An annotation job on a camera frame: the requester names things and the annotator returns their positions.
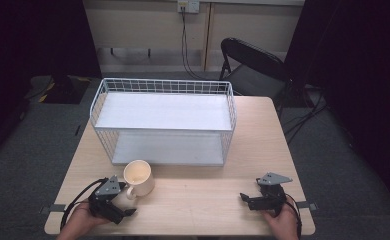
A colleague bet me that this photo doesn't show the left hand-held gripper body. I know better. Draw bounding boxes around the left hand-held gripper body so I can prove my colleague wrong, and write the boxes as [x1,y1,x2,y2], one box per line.
[88,175,128,225]

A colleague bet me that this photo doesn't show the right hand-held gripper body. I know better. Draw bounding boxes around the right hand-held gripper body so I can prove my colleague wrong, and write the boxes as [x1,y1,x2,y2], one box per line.
[248,171,288,217]

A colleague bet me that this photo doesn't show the cream ceramic mug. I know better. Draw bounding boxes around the cream ceramic mug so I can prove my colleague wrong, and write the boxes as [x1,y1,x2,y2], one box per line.
[122,159,156,201]

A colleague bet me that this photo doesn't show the person's right hand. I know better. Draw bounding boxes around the person's right hand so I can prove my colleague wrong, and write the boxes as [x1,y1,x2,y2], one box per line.
[262,195,300,236]

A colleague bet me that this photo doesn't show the person's left hand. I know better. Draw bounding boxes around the person's left hand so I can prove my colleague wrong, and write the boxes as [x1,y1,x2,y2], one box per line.
[68,200,111,235]

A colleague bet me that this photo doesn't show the black folding chair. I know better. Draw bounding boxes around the black folding chair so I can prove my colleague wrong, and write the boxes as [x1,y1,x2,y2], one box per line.
[218,37,290,102]

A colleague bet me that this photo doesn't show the black stand base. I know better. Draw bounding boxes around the black stand base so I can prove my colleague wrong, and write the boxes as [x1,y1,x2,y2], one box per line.
[42,74,86,105]

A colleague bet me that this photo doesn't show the dark curtain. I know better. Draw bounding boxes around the dark curtain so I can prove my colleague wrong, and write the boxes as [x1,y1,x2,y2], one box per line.
[283,0,390,214]

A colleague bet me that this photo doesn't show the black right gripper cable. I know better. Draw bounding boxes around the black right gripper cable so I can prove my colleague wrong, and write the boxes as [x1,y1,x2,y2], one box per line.
[284,192,303,240]

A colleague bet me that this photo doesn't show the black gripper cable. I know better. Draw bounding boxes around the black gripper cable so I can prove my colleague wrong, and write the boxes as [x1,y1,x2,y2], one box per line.
[284,192,303,240]
[59,177,110,232]

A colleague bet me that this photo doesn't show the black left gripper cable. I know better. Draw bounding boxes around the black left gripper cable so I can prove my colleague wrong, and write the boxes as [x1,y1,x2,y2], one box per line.
[59,177,110,232]

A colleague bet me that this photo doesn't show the grey table bracket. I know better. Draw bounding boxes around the grey table bracket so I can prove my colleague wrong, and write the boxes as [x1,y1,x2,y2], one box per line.
[295,201,319,212]
[38,203,67,215]

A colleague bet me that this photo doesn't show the black floor cables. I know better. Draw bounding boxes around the black floor cables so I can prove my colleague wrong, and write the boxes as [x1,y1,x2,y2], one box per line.
[282,84,329,145]

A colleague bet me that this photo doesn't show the white wire shelf rack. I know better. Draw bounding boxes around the white wire shelf rack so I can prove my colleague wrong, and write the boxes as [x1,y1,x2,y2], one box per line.
[89,77,238,167]

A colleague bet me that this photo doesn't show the black wall socket cable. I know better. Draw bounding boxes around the black wall socket cable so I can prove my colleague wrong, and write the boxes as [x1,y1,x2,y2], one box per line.
[180,6,207,81]

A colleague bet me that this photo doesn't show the white wall socket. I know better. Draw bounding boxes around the white wall socket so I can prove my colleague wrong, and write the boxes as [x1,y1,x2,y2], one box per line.
[177,0,201,15]

